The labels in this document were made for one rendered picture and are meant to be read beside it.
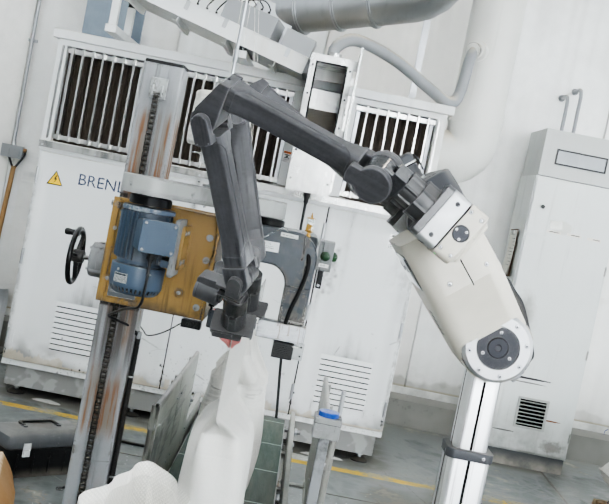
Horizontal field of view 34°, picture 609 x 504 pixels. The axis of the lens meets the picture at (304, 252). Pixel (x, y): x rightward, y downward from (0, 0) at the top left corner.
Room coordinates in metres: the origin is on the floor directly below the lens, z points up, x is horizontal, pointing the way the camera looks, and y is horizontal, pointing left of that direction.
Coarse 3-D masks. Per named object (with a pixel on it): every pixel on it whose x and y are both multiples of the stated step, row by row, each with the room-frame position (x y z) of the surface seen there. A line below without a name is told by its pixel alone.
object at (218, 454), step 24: (240, 360) 2.74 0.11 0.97; (216, 408) 2.57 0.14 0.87; (240, 408) 2.72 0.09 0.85; (192, 432) 2.57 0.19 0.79; (216, 432) 2.52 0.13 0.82; (240, 432) 2.55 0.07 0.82; (192, 456) 2.52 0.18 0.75; (216, 456) 2.50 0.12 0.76; (240, 456) 2.51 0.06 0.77; (192, 480) 2.50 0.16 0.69; (216, 480) 2.49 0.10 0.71; (240, 480) 2.51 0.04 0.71
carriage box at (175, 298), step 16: (112, 208) 2.97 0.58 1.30; (176, 208) 2.98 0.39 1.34; (112, 224) 2.97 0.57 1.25; (192, 224) 2.98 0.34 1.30; (208, 224) 2.98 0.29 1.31; (112, 240) 2.97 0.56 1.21; (192, 240) 2.98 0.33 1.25; (208, 240) 2.97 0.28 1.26; (112, 256) 2.98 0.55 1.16; (192, 256) 2.98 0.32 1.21; (208, 256) 2.98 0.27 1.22; (192, 272) 2.98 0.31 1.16; (176, 288) 2.98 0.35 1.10; (192, 288) 2.98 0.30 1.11; (128, 304) 2.98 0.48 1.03; (144, 304) 2.98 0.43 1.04; (160, 304) 2.98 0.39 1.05; (176, 304) 2.98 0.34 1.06; (192, 304) 2.98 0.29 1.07
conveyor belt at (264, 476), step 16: (272, 432) 4.46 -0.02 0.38; (272, 448) 4.18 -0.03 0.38; (176, 464) 3.68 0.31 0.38; (256, 464) 3.89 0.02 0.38; (272, 464) 3.94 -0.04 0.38; (176, 480) 3.49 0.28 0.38; (256, 480) 3.68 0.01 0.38; (272, 480) 3.72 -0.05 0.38; (256, 496) 3.49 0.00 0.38; (272, 496) 3.52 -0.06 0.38
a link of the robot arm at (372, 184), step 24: (216, 96) 2.07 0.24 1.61; (240, 96) 2.07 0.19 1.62; (264, 96) 2.09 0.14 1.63; (216, 120) 2.10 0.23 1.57; (264, 120) 2.07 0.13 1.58; (288, 120) 2.06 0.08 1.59; (312, 144) 2.06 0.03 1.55; (336, 144) 2.04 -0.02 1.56; (336, 168) 2.06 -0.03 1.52; (360, 168) 2.01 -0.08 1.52; (360, 192) 2.03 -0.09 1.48; (384, 192) 2.01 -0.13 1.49
